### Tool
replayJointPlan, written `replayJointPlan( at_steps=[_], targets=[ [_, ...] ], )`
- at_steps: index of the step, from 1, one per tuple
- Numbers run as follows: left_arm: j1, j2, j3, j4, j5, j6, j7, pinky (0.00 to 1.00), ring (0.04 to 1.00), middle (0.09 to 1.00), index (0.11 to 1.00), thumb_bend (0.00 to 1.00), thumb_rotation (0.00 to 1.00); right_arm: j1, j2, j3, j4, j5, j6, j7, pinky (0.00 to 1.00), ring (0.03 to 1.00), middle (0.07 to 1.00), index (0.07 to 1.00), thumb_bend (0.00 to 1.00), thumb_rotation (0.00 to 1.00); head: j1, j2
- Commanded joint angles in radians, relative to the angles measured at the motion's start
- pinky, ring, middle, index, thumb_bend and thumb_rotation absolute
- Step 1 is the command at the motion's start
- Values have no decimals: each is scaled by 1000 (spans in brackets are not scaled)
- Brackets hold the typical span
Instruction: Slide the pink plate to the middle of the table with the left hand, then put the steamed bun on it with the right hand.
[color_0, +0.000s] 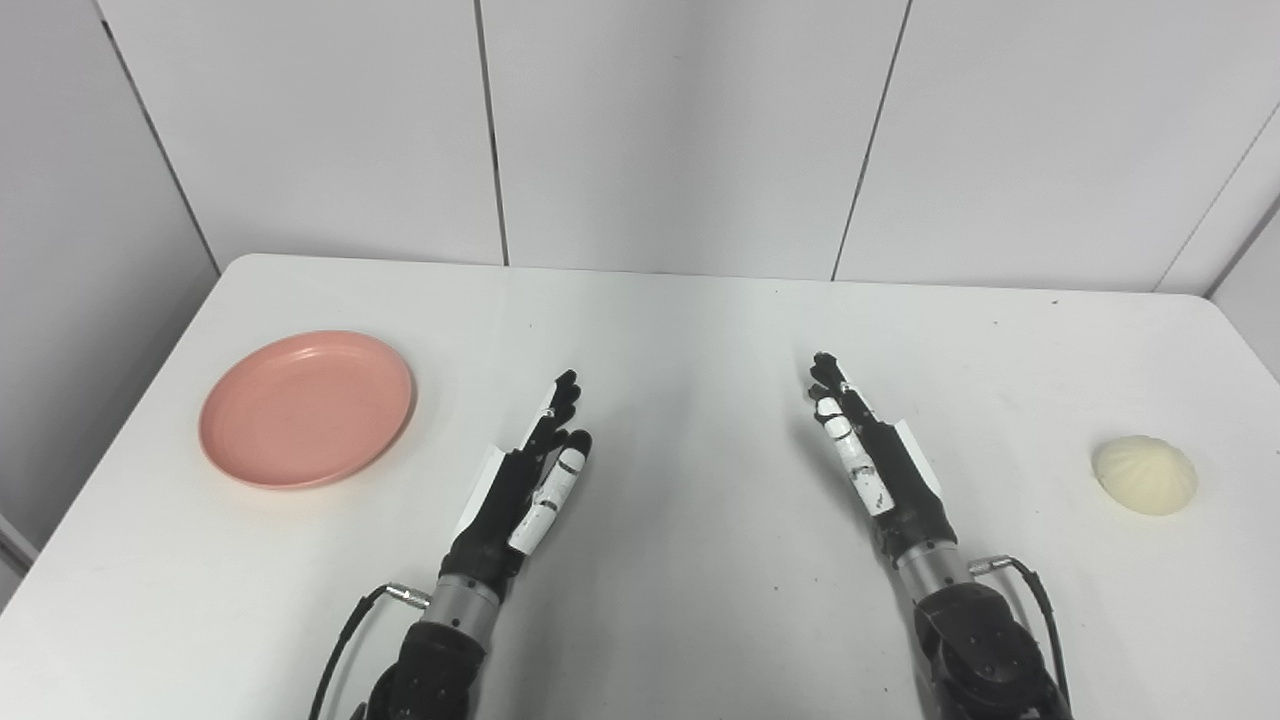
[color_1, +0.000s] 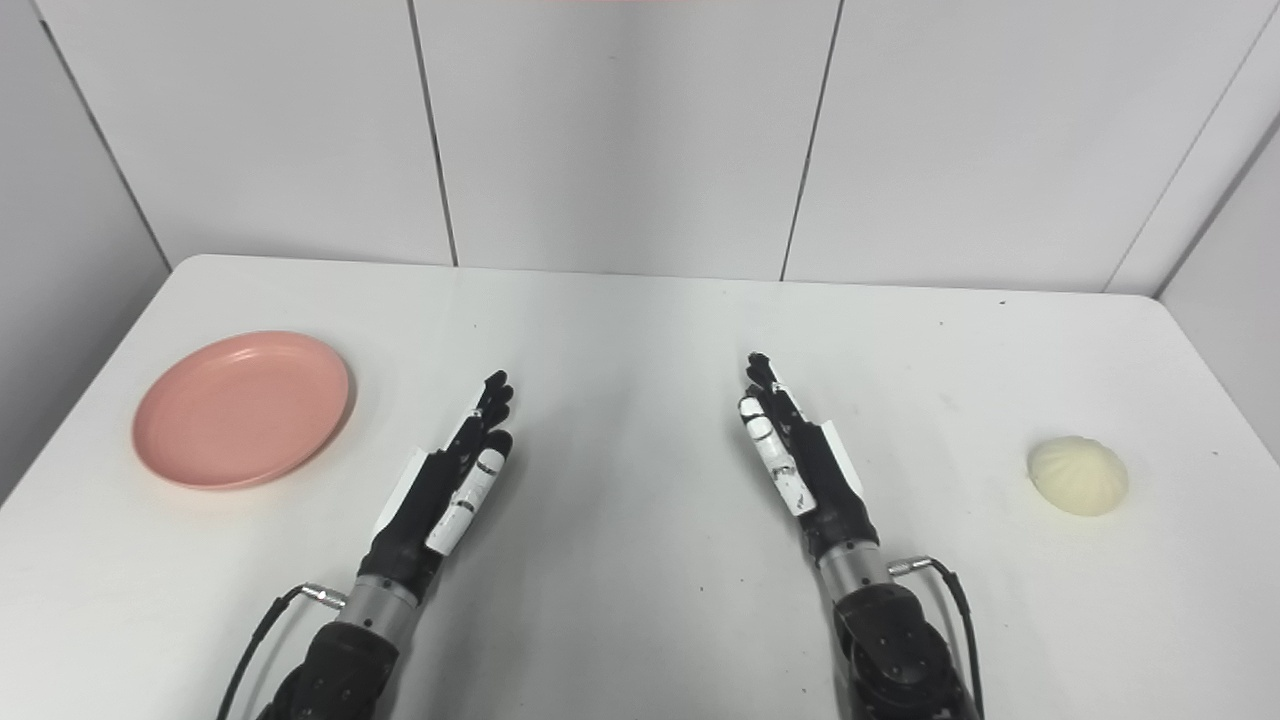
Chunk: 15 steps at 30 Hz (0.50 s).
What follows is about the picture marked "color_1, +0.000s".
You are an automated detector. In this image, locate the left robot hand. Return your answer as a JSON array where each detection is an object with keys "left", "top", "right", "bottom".
[{"left": 358, "top": 371, "right": 516, "bottom": 604}]

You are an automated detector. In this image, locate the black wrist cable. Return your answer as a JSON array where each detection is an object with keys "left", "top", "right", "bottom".
[
  {"left": 888, "top": 556, "right": 987, "bottom": 720},
  {"left": 216, "top": 584, "right": 349, "bottom": 720}
]

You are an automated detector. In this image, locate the pink plate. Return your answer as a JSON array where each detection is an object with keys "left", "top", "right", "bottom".
[{"left": 132, "top": 331, "right": 353, "bottom": 491}]

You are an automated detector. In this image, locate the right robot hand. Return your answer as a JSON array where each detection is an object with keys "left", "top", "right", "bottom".
[{"left": 738, "top": 352, "right": 883, "bottom": 567}]

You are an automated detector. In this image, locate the white steamed bun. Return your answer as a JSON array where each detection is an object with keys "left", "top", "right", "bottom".
[{"left": 1027, "top": 435, "right": 1130, "bottom": 518}]

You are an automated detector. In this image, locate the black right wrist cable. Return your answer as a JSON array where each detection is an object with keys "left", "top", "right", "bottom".
[{"left": 888, "top": 556, "right": 987, "bottom": 720}]

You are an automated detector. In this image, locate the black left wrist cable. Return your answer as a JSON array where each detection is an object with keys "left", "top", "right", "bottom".
[{"left": 216, "top": 584, "right": 349, "bottom": 720}]

